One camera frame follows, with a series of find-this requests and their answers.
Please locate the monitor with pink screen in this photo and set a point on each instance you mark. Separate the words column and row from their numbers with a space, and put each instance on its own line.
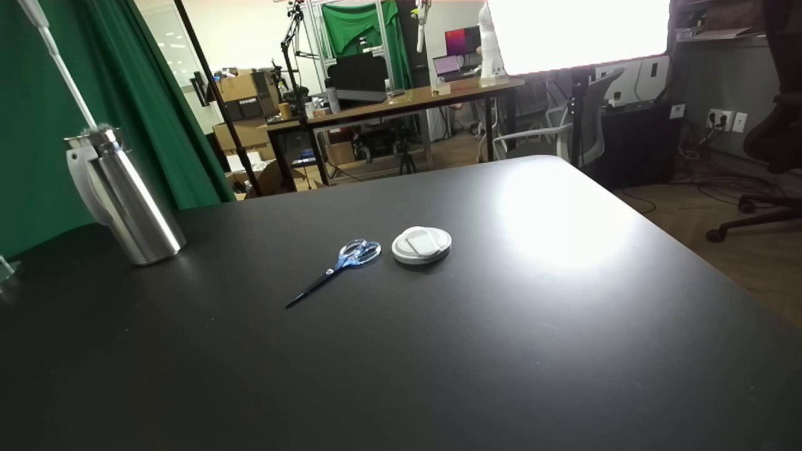
column 464, row 42

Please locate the white wall outlet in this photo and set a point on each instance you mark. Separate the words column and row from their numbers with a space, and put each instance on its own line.
column 740, row 122
column 721, row 119

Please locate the black monitor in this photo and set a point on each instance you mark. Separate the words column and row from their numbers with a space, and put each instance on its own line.
column 361, row 77

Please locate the black curtain stand pole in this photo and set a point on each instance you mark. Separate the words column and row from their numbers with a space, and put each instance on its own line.
column 218, row 103

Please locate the cardboard box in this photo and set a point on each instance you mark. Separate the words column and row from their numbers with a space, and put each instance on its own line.
column 240, row 88

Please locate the small green screen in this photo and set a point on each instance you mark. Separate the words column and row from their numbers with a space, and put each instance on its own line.
column 355, row 25

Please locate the wooden desk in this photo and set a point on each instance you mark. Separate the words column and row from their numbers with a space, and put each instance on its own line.
column 402, row 100

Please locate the bright softbox light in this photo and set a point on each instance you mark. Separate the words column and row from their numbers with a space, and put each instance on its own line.
column 578, row 33

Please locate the black office chair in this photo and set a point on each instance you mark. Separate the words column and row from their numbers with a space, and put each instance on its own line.
column 778, row 133

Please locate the black camera stand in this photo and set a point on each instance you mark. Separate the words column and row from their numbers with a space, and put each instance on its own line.
column 293, row 59

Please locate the black cabinet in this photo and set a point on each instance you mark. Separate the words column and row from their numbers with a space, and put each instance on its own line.
column 639, row 142

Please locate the grey office chair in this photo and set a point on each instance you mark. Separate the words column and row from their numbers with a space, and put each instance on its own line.
column 598, row 117

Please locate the stainless steel thermos flask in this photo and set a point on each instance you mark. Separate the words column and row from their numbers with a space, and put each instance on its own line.
column 141, row 216

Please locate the white round lid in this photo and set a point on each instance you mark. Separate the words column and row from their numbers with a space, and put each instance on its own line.
column 423, row 245

